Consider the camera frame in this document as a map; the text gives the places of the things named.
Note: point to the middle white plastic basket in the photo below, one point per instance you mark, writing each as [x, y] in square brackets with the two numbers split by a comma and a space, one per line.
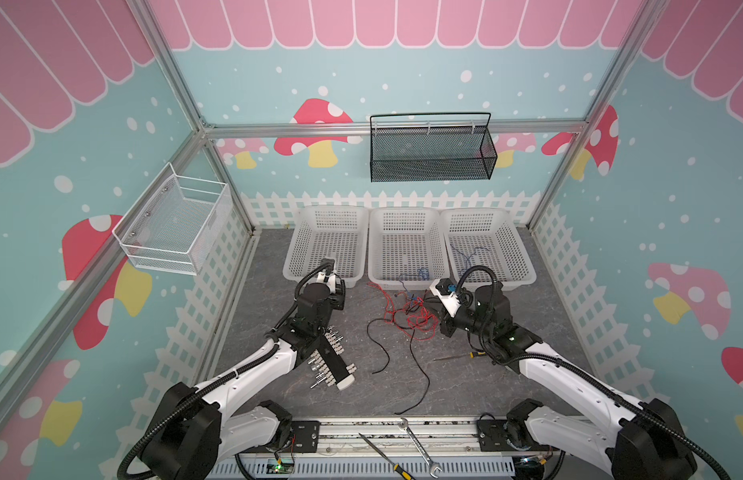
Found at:
[406, 248]

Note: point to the white plastic basket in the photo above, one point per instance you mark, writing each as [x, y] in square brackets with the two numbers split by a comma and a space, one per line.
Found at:
[406, 248]
[329, 232]
[485, 236]

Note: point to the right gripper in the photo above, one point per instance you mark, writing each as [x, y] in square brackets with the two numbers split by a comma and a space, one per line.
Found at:
[458, 309]

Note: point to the white wire wall basket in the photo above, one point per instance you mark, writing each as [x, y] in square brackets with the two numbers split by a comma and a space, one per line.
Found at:
[175, 224]

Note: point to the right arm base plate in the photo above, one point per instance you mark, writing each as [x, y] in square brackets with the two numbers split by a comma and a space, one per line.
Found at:
[494, 437]

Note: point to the right white plastic basket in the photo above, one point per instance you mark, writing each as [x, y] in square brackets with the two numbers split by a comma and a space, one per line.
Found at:
[485, 236]

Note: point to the black wire mesh wall basket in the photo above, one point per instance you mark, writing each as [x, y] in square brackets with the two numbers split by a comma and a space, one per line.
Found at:
[440, 146]

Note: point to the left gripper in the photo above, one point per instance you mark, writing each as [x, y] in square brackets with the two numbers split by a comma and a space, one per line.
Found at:
[340, 297]

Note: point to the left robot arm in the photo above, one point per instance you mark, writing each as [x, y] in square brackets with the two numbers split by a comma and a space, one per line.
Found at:
[195, 427]

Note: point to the yellow handled front screwdriver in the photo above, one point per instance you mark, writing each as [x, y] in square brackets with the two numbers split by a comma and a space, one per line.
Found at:
[397, 468]

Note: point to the yellow black small screwdriver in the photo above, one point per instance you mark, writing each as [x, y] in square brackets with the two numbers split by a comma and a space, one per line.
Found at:
[470, 355]

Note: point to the left white plastic basket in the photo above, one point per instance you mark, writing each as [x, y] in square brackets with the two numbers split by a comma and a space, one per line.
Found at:
[329, 232]

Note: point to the silver combination wrench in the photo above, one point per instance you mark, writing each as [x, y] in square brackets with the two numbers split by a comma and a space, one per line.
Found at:
[433, 467]

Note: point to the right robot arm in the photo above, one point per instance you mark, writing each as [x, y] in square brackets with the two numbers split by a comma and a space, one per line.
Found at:
[619, 433]

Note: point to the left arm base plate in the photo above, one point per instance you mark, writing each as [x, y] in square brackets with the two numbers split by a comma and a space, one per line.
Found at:
[293, 436]

